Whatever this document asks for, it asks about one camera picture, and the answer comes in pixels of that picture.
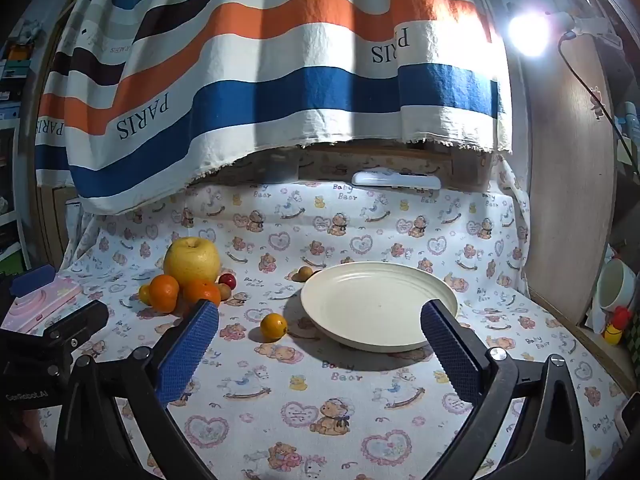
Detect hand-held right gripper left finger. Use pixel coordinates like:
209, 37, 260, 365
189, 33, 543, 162
54, 299, 221, 480

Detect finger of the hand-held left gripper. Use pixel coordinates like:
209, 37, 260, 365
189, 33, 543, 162
42, 300, 110, 348
0, 264, 57, 311

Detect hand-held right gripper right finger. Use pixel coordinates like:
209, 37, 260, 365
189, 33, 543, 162
420, 299, 586, 480

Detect orange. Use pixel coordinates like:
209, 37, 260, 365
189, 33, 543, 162
149, 274, 180, 312
182, 279, 222, 311

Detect small orange tomato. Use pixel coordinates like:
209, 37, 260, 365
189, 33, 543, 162
260, 312, 289, 343

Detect cream round plate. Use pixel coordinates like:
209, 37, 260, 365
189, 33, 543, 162
300, 262, 459, 353

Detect bear print tablecloth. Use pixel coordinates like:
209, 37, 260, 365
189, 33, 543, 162
37, 152, 631, 480

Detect red and yellow toy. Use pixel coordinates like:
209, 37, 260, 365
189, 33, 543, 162
602, 306, 633, 347

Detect white mug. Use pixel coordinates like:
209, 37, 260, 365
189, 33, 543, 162
595, 259, 637, 313

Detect white flat device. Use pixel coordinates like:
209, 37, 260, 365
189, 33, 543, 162
351, 171, 442, 191

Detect clear plastic box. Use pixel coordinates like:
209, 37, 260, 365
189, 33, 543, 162
265, 156, 300, 184

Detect striped hanging cloth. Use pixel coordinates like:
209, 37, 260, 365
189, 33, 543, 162
34, 0, 513, 216

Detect bright clip lamp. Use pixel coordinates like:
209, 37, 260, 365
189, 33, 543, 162
505, 7, 626, 58

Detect pink toy camera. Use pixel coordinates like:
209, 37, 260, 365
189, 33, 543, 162
0, 280, 83, 333

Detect black lamp cable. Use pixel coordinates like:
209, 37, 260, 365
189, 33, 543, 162
559, 30, 638, 171

